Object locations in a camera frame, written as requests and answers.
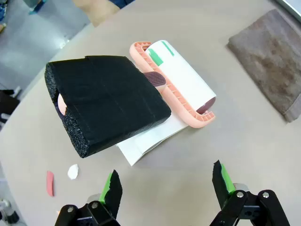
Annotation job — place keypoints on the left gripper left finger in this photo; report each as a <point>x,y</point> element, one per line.
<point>113,193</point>

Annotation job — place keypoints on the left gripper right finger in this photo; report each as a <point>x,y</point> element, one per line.
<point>221,186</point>

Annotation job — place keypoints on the pink white lint roller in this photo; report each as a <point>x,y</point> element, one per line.
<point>105,94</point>

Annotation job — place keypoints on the brown towel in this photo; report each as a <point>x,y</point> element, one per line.
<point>270,58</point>

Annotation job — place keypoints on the person's right hand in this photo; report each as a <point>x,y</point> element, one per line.
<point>101,10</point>

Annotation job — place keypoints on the white paper scrap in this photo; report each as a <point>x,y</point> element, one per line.
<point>73,171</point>

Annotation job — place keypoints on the white lint roller stand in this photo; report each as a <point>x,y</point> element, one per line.
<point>143,143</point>

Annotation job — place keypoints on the pink paper scrap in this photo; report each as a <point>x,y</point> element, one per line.
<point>50,183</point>

